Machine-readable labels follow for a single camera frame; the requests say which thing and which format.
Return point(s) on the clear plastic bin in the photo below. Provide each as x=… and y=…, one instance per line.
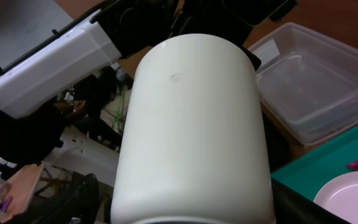
x=308, y=81

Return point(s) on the white cup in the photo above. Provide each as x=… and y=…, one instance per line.
x=194, y=149

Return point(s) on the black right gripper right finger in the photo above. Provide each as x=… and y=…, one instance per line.
x=292, y=208

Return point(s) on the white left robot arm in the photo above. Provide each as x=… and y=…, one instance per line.
x=31, y=125

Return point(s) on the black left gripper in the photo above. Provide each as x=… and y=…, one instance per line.
x=214, y=18

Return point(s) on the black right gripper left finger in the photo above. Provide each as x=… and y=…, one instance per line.
x=81, y=202

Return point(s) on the teal plastic tray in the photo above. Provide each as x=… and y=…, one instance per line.
x=312, y=171

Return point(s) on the white round plate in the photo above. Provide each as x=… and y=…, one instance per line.
x=340, y=197

